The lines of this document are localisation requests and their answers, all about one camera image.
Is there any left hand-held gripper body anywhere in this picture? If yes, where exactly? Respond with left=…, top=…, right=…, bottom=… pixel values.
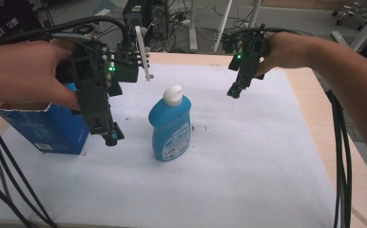
left=55, top=25, right=155, bottom=110

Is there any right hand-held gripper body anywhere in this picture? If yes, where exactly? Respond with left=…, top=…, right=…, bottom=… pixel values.
left=227, top=23, right=272, bottom=82

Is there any blue bottle with white cap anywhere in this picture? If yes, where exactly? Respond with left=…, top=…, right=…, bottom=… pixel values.
left=147, top=85, right=193, bottom=162

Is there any person's right hand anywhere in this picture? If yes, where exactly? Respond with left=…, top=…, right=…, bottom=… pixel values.
left=254, top=30, right=314, bottom=79

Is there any person's left hand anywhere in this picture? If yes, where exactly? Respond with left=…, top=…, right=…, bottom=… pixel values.
left=0, top=40, right=82, bottom=111

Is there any white table leg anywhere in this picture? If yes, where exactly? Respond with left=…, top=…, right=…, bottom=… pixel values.
left=212, top=0, right=234, bottom=53
left=187, top=0, right=199, bottom=51

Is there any blue cardboard box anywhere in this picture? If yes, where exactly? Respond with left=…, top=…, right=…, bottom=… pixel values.
left=0, top=82, right=90, bottom=156

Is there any black computer tower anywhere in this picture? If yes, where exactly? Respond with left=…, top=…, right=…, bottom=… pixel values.
left=122, top=0, right=170, bottom=50

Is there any white foam mat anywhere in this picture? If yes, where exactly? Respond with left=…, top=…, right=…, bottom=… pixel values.
left=0, top=63, right=338, bottom=228

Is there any dark storage rack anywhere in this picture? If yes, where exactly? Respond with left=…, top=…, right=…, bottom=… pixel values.
left=0, top=0, right=54, bottom=44

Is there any wheeled chair base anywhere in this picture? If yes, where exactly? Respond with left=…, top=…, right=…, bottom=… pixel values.
left=331, top=0, right=367, bottom=30

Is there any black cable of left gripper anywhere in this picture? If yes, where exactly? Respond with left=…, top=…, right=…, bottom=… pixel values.
left=0, top=14, right=132, bottom=228

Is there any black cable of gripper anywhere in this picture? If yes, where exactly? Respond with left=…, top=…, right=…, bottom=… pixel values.
left=0, top=14, right=132, bottom=228
left=228, top=26, right=354, bottom=228

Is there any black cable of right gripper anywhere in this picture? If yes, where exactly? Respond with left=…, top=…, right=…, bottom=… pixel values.
left=228, top=26, right=354, bottom=228

